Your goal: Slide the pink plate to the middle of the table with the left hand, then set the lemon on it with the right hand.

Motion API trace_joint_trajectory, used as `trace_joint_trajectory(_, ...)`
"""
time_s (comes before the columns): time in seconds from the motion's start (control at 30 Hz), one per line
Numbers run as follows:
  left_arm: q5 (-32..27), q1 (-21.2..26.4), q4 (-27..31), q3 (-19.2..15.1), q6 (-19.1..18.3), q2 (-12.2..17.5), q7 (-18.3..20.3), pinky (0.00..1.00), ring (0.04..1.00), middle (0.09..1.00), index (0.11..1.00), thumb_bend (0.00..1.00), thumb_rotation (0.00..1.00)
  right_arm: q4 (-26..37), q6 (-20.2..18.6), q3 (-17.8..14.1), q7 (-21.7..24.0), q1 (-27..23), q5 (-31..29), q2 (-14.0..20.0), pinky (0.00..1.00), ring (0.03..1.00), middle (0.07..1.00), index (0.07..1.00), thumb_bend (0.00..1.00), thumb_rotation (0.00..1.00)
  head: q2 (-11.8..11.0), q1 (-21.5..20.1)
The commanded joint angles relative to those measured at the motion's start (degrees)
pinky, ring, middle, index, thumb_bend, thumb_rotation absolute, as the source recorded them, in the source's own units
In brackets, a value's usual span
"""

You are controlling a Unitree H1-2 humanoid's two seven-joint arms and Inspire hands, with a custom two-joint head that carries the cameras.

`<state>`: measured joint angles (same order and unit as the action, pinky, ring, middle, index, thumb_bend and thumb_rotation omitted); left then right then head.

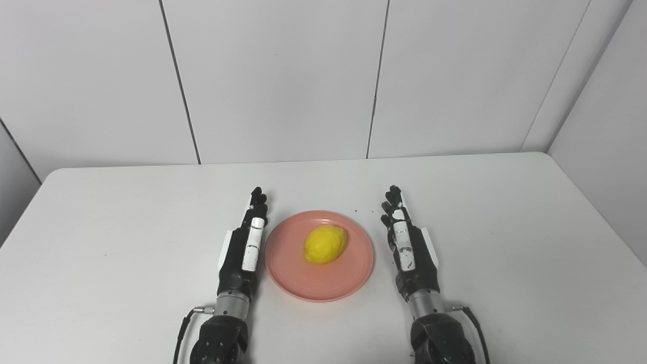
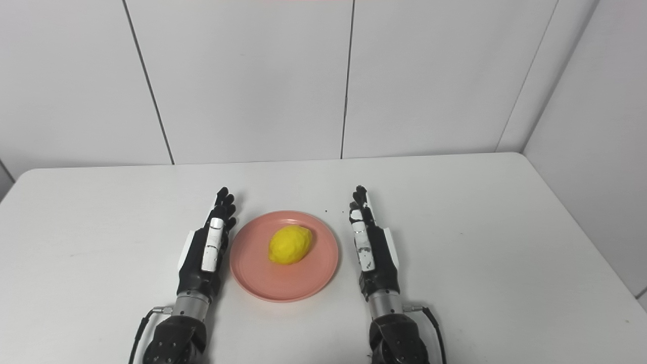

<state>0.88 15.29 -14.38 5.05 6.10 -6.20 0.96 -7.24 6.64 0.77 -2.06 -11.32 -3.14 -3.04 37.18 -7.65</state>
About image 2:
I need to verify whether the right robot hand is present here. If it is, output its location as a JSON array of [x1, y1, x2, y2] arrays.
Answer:
[[348, 185, 401, 304]]

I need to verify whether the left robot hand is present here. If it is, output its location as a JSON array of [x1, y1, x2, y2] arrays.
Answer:
[[176, 187, 238, 304]]

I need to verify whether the pink plate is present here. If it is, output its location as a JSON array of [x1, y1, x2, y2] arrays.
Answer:
[[229, 211, 340, 303]]

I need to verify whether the yellow lemon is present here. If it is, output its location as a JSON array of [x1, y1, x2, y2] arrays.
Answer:
[[268, 225, 314, 265]]

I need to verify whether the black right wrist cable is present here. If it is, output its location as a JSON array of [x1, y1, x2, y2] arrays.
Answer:
[[403, 303, 447, 364]]

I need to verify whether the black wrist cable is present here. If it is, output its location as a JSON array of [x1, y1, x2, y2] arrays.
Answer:
[[403, 303, 447, 364], [127, 305, 174, 364]]

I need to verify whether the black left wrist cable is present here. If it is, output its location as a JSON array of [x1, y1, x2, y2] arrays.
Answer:
[[127, 305, 174, 364]]

